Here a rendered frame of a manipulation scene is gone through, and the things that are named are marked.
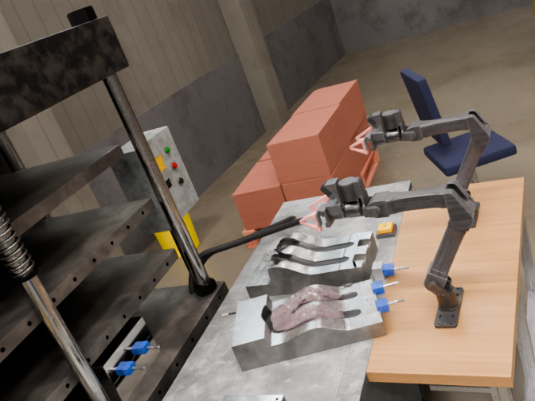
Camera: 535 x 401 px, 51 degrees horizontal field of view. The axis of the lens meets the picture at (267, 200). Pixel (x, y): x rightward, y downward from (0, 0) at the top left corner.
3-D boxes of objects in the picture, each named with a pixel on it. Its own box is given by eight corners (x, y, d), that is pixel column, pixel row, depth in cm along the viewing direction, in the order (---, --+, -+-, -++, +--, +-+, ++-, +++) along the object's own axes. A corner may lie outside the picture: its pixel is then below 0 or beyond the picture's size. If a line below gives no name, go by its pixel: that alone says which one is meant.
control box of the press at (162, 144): (275, 364, 316) (173, 123, 262) (258, 405, 291) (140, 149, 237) (241, 366, 325) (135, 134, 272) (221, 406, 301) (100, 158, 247)
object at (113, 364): (160, 351, 221) (142, 316, 215) (124, 403, 199) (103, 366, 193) (66, 356, 243) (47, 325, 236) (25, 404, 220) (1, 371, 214)
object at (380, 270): (411, 269, 211) (408, 257, 209) (410, 277, 206) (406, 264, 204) (376, 273, 216) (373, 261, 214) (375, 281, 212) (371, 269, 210)
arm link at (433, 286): (426, 282, 177) (444, 282, 174) (431, 266, 184) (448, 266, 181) (431, 299, 179) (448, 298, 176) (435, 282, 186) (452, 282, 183)
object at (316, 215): (294, 216, 182) (320, 213, 177) (301, 206, 187) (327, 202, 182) (300, 235, 184) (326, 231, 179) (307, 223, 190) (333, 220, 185)
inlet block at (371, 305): (404, 301, 190) (400, 289, 188) (408, 310, 185) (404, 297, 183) (367, 312, 192) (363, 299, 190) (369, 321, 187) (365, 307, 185)
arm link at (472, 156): (447, 199, 228) (474, 127, 209) (449, 191, 233) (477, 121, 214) (462, 204, 226) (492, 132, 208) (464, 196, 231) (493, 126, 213)
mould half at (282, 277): (378, 249, 231) (369, 221, 227) (367, 286, 210) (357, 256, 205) (269, 262, 253) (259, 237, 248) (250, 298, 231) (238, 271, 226)
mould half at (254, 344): (375, 290, 206) (367, 266, 202) (387, 334, 182) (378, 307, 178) (247, 325, 214) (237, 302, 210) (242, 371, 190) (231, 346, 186)
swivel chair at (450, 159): (522, 186, 399) (495, 42, 360) (532, 227, 350) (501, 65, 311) (434, 201, 423) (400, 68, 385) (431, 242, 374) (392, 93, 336)
